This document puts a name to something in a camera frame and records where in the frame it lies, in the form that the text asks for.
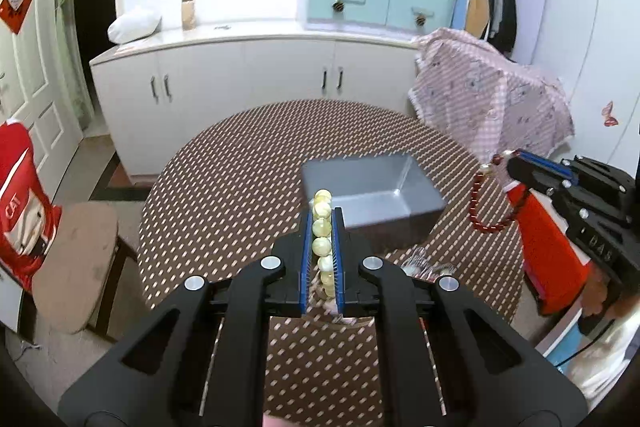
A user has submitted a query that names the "white door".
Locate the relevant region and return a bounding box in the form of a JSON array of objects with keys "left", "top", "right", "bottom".
[{"left": 0, "top": 0, "right": 87, "bottom": 168}]

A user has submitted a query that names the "dark red bead bracelet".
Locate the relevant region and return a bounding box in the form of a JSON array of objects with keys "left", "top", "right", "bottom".
[{"left": 470, "top": 151, "right": 527, "bottom": 234}]

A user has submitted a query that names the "stool with brown cushion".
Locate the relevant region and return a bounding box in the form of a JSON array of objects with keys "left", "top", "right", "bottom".
[{"left": 31, "top": 202, "right": 139, "bottom": 344}]

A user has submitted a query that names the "yellow bead bracelet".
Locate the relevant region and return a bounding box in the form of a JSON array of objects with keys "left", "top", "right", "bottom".
[{"left": 309, "top": 189, "right": 361, "bottom": 325}]

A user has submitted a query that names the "white wardrobe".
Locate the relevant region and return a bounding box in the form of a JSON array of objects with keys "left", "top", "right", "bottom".
[{"left": 530, "top": 0, "right": 640, "bottom": 172}]

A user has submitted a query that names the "red bag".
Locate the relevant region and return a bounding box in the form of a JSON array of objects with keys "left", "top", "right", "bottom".
[{"left": 0, "top": 119, "right": 64, "bottom": 291}]

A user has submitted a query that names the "grey rectangular box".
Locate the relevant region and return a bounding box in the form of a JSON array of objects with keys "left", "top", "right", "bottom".
[{"left": 300, "top": 154, "right": 448, "bottom": 253}]

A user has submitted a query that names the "pink printed blanket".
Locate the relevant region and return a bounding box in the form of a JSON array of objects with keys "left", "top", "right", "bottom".
[{"left": 409, "top": 27, "right": 576, "bottom": 162}]

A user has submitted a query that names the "green curtain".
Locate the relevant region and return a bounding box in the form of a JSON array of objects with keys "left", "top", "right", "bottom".
[{"left": 54, "top": 0, "right": 122, "bottom": 138}]

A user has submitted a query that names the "white bag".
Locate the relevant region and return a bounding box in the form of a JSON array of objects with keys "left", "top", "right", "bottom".
[{"left": 107, "top": 6, "right": 162, "bottom": 46}]

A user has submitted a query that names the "person's right hand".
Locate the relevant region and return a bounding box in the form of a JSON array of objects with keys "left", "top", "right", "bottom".
[{"left": 581, "top": 279, "right": 627, "bottom": 319}]

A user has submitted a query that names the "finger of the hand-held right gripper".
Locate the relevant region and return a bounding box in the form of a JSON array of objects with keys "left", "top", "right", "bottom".
[
  {"left": 506, "top": 155, "right": 584, "bottom": 200},
  {"left": 517, "top": 150, "right": 577, "bottom": 180}
]

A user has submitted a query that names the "red diamond door decoration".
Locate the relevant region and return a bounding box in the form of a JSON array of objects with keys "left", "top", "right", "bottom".
[{"left": 0, "top": 0, "right": 32, "bottom": 36}]

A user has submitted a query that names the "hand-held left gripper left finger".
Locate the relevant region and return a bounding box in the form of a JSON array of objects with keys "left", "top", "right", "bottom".
[{"left": 57, "top": 207, "right": 314, "bottom": 427}]

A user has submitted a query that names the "person's right forearm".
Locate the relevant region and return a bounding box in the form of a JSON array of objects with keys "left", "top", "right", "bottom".
[{"left": 570, "top": 317, "right": 635, "bottom": 403}]

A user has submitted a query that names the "white cabinet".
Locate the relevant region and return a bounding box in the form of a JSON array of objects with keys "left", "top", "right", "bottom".
[{"left": 90, "top": 21, "right": 426, "bottom": 186}]

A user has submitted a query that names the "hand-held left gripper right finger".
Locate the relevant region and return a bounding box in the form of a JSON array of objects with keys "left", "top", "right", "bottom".
[{"left": 331, "top": 207, "right": 588, "bottom": 427}]

